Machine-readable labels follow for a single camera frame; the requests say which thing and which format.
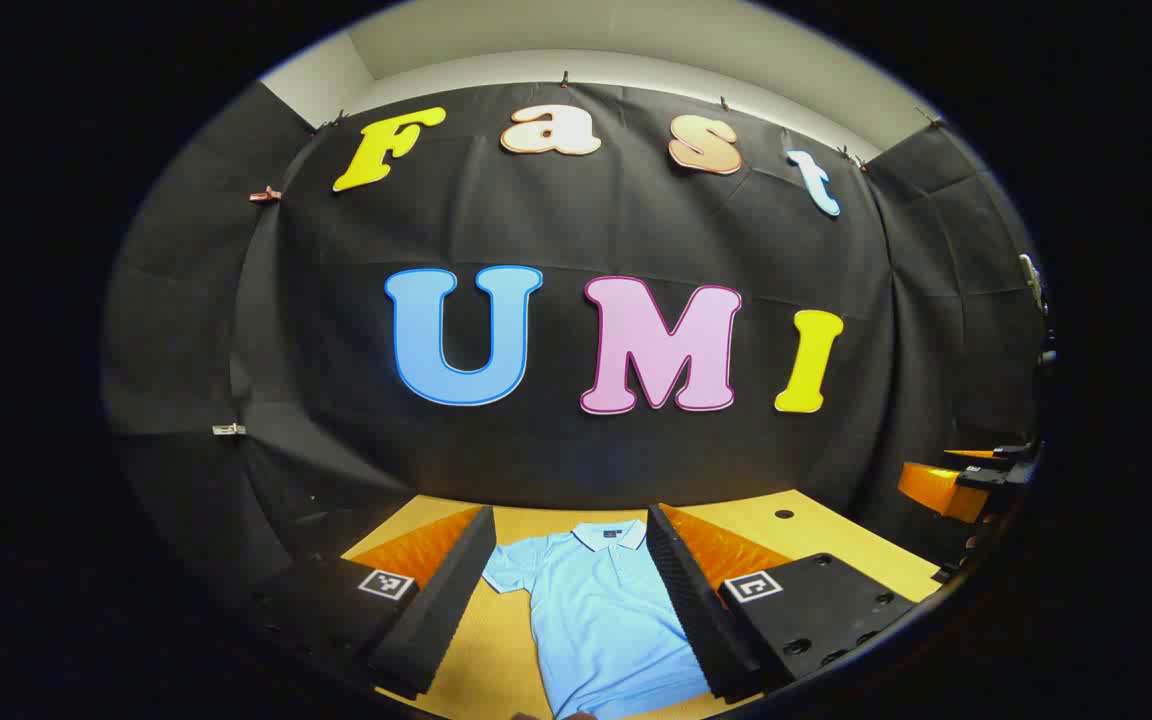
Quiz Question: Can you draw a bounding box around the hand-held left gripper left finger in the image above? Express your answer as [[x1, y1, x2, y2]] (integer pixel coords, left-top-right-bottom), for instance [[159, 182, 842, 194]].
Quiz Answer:
[[241, 505, 499, 701]]

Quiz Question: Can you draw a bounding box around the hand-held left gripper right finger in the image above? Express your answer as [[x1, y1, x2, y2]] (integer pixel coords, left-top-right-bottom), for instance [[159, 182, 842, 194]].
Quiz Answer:
[[644, 503, 922, 704]]

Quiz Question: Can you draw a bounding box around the light blue T-shirt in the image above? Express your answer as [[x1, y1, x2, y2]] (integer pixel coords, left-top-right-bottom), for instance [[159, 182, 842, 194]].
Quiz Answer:
[[481, 520, 713, 720]]

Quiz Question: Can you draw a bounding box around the black backdrop cloth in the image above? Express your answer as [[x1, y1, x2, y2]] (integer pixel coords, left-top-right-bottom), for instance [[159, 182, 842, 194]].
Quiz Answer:
[[101, 80, 1049, 601]]

